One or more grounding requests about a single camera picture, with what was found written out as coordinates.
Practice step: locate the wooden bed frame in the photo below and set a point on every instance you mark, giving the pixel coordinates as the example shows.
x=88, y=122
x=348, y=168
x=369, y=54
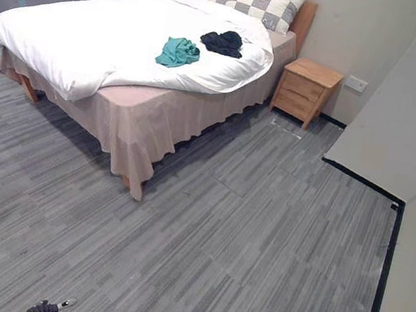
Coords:
x=304, y=21

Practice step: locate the white wall socket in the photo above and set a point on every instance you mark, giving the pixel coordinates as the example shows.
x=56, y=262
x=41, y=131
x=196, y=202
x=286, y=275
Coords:
x=355, y=83

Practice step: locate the white duvet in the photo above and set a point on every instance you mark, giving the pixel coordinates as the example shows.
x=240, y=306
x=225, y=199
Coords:
x=124, y=37

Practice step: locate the beige bed skirt sheet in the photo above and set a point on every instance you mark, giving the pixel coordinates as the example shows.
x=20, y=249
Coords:
x=150, y=123

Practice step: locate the black cloth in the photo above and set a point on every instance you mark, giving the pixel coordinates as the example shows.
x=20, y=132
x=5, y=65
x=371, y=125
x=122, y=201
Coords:
x=223, y=42

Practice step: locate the teal cloth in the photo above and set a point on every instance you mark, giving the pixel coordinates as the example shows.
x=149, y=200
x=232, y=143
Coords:
x=178, y=53

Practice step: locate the wooden nightstand with drawers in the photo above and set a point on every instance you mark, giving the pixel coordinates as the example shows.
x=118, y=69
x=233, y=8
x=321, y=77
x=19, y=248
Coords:
x=305, y=90

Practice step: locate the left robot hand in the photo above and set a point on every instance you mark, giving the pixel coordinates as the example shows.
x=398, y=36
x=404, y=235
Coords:
x=42, y=308

